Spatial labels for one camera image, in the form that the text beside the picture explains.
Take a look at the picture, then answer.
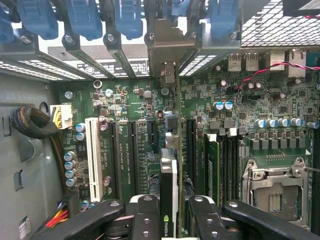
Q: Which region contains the green RAM stick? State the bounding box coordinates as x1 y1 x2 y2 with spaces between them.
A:
203 133 221 208

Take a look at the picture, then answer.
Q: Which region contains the black RAM slot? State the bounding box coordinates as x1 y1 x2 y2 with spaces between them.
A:
220 127 240 202

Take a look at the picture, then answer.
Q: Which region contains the long black expansion slot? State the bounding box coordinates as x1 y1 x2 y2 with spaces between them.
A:
185 117 199 186
106 120 124 201
126 120 141 197

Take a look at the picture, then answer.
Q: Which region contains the metal CPU socket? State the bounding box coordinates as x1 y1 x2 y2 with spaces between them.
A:
240 157 311 224

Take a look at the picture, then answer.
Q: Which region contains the white PCI expansion slot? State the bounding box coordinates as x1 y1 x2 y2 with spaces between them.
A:
84 117 105 204

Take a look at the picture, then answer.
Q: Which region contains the short black expansion slot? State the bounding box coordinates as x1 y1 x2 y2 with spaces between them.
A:
146 119 160 148

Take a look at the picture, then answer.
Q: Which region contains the green motherboard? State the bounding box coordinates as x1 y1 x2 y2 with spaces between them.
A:
58 49 320 240

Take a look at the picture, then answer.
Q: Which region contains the white power connector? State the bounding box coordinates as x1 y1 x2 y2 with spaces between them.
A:
49 104 74 130

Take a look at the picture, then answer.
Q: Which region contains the grey metal PC case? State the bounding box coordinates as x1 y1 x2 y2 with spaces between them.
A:
0 0 320 240

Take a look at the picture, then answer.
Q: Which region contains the silver USB port block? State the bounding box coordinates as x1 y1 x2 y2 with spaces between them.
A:
227 52 244 73
244 51 260 72

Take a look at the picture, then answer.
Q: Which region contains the silver ethernet port block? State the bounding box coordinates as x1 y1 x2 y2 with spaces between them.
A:
287 48 308 79

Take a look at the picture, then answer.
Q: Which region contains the blue slot latch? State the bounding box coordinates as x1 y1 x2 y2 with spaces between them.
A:
16 0 60 41
113 0 145 41
208 0 242 42
65 0 104 42

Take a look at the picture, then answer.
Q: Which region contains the red yellow wire bundle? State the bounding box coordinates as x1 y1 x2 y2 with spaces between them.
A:
44 201 70 229

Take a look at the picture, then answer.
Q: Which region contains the black braided cable sleeve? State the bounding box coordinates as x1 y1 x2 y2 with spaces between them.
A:
11 106 69 196

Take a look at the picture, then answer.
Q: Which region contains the red black twisted wire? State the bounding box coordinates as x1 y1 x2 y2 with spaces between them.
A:
234 60 320 106

